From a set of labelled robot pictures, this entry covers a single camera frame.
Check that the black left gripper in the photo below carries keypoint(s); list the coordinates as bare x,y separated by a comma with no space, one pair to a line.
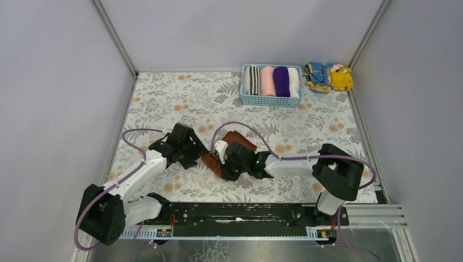
193,145

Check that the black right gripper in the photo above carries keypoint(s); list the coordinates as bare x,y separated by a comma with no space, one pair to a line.
229,165

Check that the brown towel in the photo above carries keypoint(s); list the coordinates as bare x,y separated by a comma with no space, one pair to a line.
211,159

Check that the purple towel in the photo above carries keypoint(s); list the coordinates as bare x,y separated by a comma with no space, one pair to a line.
281,80

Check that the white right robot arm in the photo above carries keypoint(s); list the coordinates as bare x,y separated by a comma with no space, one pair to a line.
339,173

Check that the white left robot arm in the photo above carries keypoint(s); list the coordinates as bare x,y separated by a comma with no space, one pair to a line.
105,211

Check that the floral patterned table mat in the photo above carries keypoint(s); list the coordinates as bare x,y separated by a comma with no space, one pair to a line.
211,104

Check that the light blue plastic basket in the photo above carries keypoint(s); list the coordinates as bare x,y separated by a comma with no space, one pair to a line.
270,100

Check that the pink rolled towel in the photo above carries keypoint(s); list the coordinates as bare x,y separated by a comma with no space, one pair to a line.
267,86

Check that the striped rolled towel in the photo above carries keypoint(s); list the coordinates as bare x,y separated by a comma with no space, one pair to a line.
252,80

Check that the white rolled towel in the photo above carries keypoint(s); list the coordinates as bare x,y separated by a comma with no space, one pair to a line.
294,83

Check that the blue yellow cartoon towel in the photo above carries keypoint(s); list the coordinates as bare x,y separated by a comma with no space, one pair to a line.
327,77

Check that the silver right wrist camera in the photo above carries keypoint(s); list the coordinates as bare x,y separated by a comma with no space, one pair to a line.
220,148

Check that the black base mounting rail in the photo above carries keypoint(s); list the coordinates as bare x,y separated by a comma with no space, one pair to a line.
244,219

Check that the slotted cable duct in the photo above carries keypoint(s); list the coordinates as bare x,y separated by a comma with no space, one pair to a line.
309,234

